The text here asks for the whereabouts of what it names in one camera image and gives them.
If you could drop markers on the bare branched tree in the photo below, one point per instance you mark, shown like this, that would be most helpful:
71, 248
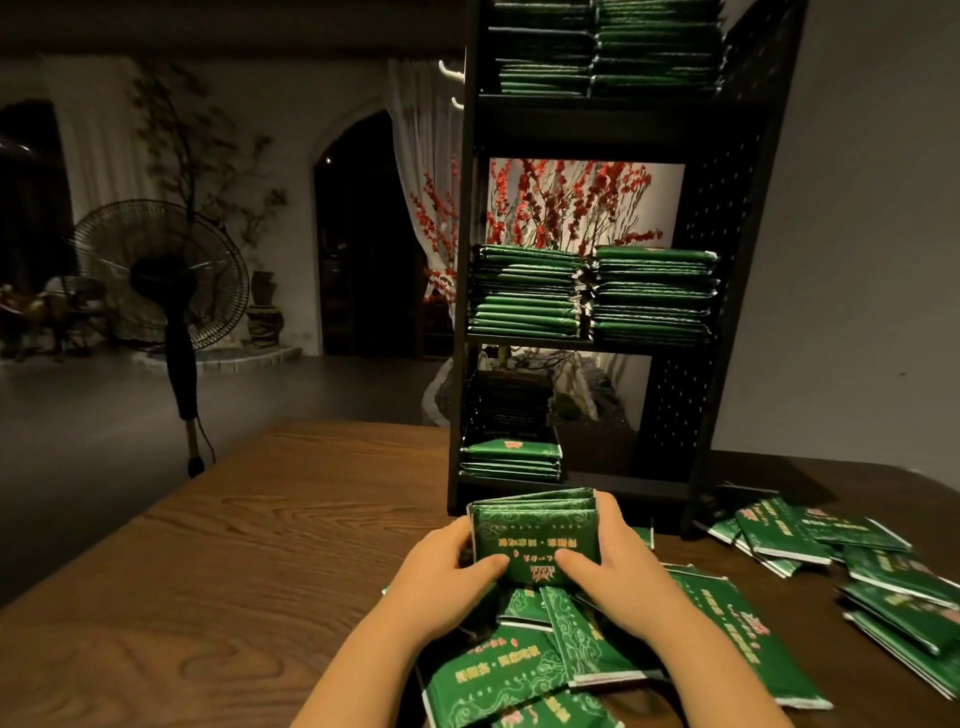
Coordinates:
203, 135

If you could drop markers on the black metal shelf rack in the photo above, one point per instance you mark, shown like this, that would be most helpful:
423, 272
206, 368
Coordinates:
735, 225

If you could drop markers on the dark vase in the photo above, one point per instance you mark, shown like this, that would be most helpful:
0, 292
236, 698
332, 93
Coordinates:
264, 308

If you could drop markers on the black standing fan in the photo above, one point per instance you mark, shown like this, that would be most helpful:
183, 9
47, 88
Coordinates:
158, 270

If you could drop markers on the white hook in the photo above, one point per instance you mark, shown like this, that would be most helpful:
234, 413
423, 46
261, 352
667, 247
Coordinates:
450, 69
456, 102

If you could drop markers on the person's left hand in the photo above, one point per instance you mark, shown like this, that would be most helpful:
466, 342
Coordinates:
435, 578

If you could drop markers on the bundle of green packets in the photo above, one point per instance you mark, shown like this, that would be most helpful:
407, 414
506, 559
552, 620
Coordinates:
533, 533

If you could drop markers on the pile of green packets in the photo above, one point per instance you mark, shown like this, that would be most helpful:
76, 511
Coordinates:
750, 615

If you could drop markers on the person's left forearm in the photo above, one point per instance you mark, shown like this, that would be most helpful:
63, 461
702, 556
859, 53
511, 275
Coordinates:
360, 683

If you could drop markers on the person's right hand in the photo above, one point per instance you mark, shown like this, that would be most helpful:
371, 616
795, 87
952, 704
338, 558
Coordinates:
623, 578

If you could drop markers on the red berry branches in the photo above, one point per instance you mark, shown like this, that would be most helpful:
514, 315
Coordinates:
563, 203

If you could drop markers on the white curtain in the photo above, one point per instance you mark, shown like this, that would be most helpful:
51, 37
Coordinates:
423, 135
98, 135

